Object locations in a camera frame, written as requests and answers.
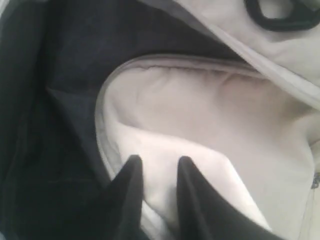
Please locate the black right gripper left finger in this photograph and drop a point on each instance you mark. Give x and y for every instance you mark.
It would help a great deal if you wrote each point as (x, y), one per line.
(116, 213)

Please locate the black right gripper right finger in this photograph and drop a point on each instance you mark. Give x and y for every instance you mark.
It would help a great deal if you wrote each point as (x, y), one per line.
(205, 215)

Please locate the beige fabric duffel bag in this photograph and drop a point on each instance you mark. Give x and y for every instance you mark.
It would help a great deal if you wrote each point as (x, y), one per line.
(232, 84)

